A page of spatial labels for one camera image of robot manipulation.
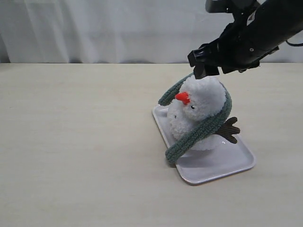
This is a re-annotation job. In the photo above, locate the white plush snowman toy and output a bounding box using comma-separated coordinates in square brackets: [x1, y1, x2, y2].
[167, 75, 240, 151]

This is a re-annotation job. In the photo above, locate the white curtain backdrop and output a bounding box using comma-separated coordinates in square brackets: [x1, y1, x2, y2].
[0, 0, 303, 64]

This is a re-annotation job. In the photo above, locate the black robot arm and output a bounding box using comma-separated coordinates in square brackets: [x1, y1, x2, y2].
[187, 0, 303, 79]

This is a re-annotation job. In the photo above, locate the white rectangular plastic tray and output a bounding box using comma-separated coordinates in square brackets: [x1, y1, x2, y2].
[152, 105, 257, 186]

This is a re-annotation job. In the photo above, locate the green knitted scarf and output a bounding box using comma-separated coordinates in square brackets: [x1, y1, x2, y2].
[157, 73, 232, 164]

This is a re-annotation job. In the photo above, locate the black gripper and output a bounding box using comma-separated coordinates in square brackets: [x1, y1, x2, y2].
[187, 22, 280, 80]

